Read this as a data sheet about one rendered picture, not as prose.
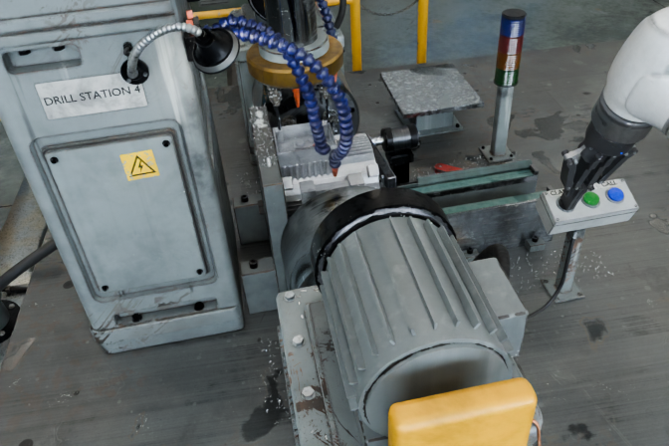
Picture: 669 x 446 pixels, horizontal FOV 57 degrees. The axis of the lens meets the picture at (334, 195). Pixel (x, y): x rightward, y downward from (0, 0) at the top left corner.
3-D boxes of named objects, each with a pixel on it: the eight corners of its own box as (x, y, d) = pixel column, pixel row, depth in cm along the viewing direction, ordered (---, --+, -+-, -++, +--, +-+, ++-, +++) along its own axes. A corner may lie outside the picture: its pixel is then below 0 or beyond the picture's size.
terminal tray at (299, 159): (281, 183, 126) (277, 154, 122) (276, 155, 135) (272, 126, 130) (338, 174, 128) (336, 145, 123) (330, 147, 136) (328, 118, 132)
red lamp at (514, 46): (503, 56, 156) (505, 39, 153) (494, 46, 161) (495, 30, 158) (526, 53, 157) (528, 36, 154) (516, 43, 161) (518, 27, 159)
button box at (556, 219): (547, 236, 119) (556, 222, 115) (534, 204, 123) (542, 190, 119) (629, 221, 122) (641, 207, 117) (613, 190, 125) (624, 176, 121)
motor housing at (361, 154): (291, 252, 132) (281, 180, 121) (281, 199, 147) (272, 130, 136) (382, 237, 135) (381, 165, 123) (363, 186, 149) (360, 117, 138)
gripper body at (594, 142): (632, 102, 99) (609, 136, 107) (582, 109, 98) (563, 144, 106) (654, 138, 95) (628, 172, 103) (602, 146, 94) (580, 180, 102)
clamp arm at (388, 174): (358, 146, 149) (384, 191, 127) (357, 134, 148) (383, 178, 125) (372, 144, 150) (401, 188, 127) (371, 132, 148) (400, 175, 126)
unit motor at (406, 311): (371, 621, 76) (361, 426, 50) (323, 394, 101) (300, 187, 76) (569, 571, 79) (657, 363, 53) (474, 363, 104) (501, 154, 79)
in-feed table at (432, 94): (403, 149, 183) (403, 114, 175) (379, 106, 204) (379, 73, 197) (481, 136, 186) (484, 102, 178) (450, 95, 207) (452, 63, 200)
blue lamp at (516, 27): (505, 39, 153) (507, 21, 151) (495, 30, 158) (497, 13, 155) (528, 36, 154) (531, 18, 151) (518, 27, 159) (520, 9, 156)
